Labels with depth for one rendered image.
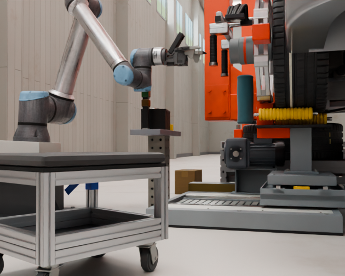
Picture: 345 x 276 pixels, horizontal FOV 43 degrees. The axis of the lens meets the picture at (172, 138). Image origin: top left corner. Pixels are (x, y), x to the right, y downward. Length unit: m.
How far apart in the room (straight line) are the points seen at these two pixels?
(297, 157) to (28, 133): 1.36
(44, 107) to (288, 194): 1.31
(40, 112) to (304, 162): 1.36
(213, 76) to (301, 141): 0.82
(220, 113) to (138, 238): 1.66
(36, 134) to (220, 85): 1.14
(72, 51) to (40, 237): 1.61
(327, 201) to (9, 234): 1.36
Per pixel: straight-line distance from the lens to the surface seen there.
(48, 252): 1.04
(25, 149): 2.35
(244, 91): 2.38
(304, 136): 2.22
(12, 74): 5.36
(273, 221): 1.90
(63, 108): 2.51
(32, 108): 2.39
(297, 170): 2.23
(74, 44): 2.50
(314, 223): 1.90
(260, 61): 2.05
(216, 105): 2.75
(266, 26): 1.99
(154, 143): 2.53
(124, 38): 9.18
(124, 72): 2.09
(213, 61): 2.16
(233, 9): 2.21
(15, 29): 5.52
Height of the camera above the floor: 0.36
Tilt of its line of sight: 1 degrees up
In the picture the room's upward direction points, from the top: straight up
